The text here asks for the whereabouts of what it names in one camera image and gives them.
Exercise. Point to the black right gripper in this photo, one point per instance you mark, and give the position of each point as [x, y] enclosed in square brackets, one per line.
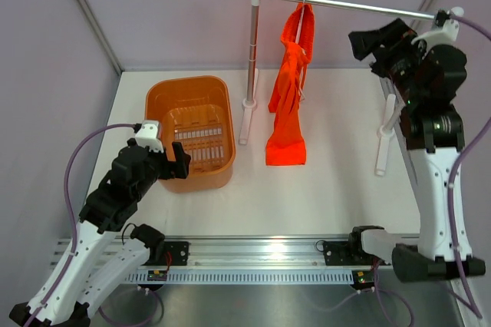
[396, 37]

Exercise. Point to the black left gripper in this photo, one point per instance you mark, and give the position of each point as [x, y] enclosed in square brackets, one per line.
[179, 168]

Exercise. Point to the orange shorts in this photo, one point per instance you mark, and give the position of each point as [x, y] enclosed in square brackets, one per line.
[286, 145]

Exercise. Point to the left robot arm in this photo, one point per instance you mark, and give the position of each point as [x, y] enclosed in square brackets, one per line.
[74, 292]

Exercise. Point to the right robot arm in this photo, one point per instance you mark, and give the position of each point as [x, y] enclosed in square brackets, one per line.
[443, 251]

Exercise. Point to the orange plastic basket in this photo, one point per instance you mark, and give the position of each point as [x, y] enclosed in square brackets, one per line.
[196, 112]

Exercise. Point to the white and metal clothes rack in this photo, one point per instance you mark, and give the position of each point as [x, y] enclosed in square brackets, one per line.
[345, 4]

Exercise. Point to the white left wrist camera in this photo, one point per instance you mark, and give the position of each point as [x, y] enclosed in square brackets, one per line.
[148, 136]

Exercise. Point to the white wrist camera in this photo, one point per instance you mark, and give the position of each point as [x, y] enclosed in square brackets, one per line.
[443, 32]
[148, 136]

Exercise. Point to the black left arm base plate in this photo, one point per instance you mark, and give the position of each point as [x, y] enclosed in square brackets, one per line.
[175, 253]

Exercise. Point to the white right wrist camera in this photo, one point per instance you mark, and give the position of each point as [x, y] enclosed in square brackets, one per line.
[443, 32]

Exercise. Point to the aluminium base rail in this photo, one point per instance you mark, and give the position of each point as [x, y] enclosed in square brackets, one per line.
[257, 253]

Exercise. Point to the white slotted cable duct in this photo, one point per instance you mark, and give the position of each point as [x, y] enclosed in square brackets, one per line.
[241, 277]

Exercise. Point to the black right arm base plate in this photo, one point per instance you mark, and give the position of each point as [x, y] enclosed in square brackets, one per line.
[338, 253]

